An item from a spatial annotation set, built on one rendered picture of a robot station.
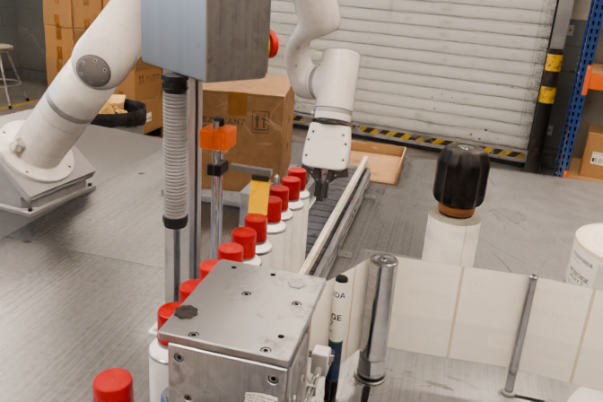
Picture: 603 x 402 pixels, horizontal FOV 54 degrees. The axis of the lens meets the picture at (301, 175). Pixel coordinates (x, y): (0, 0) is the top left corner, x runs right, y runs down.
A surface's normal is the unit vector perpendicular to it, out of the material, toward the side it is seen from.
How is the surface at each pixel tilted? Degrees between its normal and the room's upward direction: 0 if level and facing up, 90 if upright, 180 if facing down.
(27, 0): 90
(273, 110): 90
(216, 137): 90
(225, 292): 0
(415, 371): 0
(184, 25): 90
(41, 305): 0
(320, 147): 70
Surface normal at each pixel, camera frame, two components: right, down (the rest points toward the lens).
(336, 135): -0.15, -0.07
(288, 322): 0.07, -0.94
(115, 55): 0.36, 0.32
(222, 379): -0.25, 0.30
